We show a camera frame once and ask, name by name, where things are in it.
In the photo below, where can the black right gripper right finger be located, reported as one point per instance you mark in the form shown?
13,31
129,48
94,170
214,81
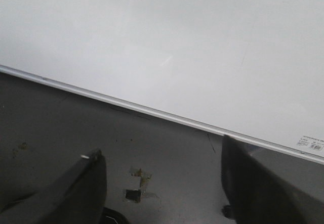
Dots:
257,195

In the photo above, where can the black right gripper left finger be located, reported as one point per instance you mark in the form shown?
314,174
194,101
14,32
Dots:
77,196

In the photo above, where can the tape patch on floor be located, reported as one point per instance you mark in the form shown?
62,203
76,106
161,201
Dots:
136,195

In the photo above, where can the white product label sticker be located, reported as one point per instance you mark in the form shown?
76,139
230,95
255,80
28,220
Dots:
310,142

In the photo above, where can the white whiteboard with aluminium frame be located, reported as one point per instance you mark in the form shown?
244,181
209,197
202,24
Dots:
249,69

